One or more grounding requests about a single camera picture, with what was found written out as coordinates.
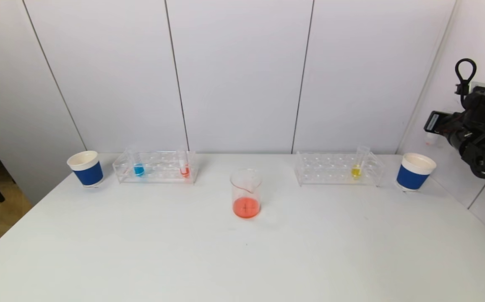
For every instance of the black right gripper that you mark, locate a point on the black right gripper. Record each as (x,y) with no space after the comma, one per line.
(433,122)

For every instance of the test tube with red liquid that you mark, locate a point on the test tube with red liquid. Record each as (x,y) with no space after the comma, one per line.
(430,139)
(184,171)

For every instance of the test tube with yellow liquid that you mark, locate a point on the test tube with yellow liquid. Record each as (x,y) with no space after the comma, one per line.
(355,171)

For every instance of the clear acrylic test tube rack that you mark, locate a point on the clear acrylic test tube rack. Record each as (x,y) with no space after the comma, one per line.
(160,170)
(330,172)

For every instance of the clear glass beaker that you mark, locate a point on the clear glass beaker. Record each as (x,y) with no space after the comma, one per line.
(246,207)

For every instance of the test tube with blue liquid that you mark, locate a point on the test tube with blue liquid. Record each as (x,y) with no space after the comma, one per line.
(139,170)

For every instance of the blue and white paper cup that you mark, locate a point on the blue and white paper cup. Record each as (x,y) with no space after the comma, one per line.
(88,174)
(412,176)

